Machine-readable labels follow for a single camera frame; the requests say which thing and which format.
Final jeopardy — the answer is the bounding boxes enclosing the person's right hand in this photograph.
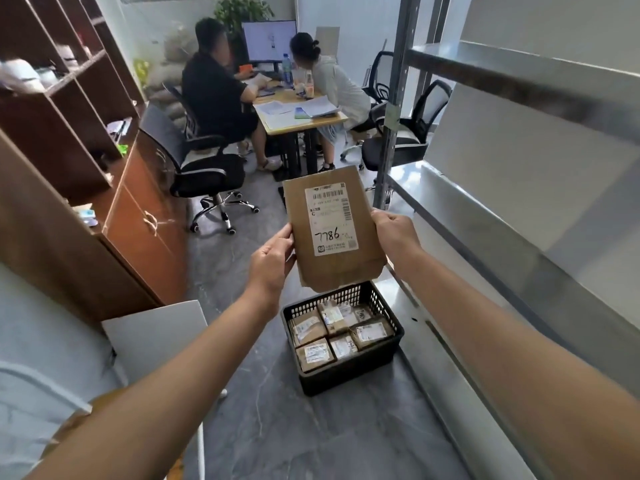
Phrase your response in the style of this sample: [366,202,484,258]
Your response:
[370,209,425,281]

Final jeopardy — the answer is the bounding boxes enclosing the person's left hand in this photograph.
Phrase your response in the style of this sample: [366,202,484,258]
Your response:
[243,223,297,321]

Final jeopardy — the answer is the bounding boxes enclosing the large parcel torn label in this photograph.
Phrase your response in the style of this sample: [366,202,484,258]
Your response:
[289,308,329,349]

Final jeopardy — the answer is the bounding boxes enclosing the tall narrow cardboard parcel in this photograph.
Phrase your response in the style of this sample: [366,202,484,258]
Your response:
[317,299,351,337]

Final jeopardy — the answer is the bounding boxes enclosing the cardboard parcel marked 9540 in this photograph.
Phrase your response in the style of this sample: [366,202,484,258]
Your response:
[329,333,360,361]

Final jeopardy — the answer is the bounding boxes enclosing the black plastic basket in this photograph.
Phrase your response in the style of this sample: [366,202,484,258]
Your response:
[281,280,405,397]

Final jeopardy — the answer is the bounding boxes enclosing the person's right forearm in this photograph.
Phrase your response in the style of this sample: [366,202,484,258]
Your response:
[399,249,640,480]

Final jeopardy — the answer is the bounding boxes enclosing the person's left forearm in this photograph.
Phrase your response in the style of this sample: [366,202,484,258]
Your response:
[25,289,281,480]

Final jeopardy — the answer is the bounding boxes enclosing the beige flat cardboard sheet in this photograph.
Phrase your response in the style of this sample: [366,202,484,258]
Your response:
[315,26,341,61]

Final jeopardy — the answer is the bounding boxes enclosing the black office chair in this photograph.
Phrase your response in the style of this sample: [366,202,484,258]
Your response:
[341,79,454,191]
[361,50,396,103]
[139,103,261,236]
[163,83,201,141]

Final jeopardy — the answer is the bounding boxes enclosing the light wooden desk black legs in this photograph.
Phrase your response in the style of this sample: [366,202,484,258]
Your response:
[252,84,349,183]

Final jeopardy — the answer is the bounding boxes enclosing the brown wooden cabinet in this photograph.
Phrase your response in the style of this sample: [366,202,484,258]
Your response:
[0,0,190,328]

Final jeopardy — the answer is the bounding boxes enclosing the white flat board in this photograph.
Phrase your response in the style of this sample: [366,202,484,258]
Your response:
[101,300,210,385]

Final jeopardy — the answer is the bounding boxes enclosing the scattered white documents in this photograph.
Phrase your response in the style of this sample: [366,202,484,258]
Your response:
[253,95,342,133]

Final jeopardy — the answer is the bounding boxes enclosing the grey metal shelf rack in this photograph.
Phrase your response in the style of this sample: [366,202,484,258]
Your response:
[372,0,640,480]

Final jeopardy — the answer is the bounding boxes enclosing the large frosted glass window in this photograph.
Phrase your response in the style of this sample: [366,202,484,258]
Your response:
[295,0,473,88]

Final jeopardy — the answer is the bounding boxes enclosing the heap of beige sacks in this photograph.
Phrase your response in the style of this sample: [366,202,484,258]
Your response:
[142,22,201,131]

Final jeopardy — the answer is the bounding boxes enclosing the computer monitor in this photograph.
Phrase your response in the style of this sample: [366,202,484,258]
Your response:
[241,20,299,65]

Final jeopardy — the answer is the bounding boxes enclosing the potted green plant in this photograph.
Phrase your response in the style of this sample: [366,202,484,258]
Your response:
[213,0,275,33]

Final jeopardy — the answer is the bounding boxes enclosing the white foam panel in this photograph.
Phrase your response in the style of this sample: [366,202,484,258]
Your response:
[459,0,640,75]

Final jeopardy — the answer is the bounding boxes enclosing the wooden chair white metal frame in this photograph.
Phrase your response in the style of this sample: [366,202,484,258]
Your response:
[0,362,229,480]

